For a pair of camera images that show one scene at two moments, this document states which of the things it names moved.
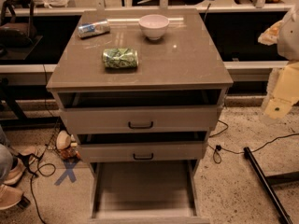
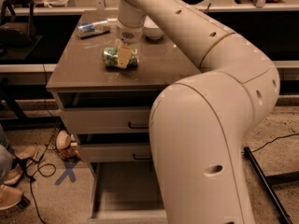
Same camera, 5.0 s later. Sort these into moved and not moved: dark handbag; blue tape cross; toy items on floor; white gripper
Moved: white gripper
Not moved: toy items on floor; blue tape cross; dark handbag
